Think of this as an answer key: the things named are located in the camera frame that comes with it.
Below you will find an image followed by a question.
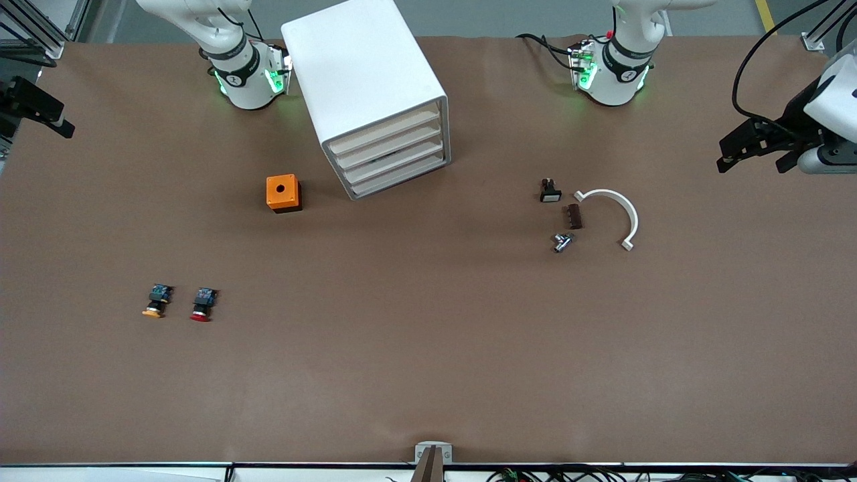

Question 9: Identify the red push button switch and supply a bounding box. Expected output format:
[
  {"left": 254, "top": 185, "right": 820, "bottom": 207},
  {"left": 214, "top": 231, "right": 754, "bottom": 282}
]
[{"left": 189, "top": 287, "right": 219, "bottom": 323}]

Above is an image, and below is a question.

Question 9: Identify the white tray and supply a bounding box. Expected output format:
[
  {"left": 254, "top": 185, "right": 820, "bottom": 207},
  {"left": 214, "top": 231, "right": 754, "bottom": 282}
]
[{"left": 335, "top": 120, "right": 444, "bottom": 169}]

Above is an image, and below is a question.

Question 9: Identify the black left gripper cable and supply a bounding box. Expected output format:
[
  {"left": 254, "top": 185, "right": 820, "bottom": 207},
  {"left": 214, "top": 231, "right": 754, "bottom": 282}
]
[{"left": 732, "top": 0, "right": 831, "bottom": 127}]

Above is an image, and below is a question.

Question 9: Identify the aluminium frame profile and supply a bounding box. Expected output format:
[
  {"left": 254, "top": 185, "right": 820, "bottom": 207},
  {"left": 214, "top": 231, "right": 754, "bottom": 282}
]
[
  {"left": 800, "top": 0, "right": 857, "bottom": 52},
  {"left": 0, "top": 0, "right": 91, "bottom": 60}
]

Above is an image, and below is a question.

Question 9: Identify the white curved plastic bracket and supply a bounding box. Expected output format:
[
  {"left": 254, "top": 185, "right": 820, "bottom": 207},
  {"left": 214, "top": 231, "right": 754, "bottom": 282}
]
[{"left": 574, "top": 189, "right": 639, "bottom": 252}]

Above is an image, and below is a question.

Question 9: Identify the orange push button switch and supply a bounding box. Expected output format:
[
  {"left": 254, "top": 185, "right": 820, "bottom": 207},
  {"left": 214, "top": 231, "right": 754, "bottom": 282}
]
[{"left": 142, "top": 284, "right": 175, "bottom": 319}]

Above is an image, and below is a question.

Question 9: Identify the black arm base cable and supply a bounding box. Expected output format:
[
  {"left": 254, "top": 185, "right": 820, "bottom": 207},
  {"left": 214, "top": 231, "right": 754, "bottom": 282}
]
[{"left": 516, "top": 32, "right": 580, "bottom": 71}]

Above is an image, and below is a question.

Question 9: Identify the orange button enclosure box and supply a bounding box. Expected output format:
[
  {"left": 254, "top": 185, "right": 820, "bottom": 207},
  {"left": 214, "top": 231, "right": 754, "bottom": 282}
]
[{"left": 266, "top": 174, "right": 303, "bottom": 214}]

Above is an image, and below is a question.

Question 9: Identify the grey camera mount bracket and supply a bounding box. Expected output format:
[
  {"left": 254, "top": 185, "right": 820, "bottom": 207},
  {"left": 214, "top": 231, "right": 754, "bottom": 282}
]
[{"left": 414, "top": 441, "right": 453, "bottom": 482}]

